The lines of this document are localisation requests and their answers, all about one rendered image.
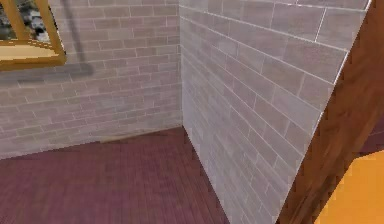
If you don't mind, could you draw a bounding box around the yellow wooden framed window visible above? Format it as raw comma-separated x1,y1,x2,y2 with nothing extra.
0,0,67,72

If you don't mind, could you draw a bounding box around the orange room door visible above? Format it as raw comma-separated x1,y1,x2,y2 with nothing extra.
313,149,384,224

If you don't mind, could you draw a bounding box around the brown wooden door frame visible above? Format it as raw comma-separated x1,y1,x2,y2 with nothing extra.
275,0,384,224

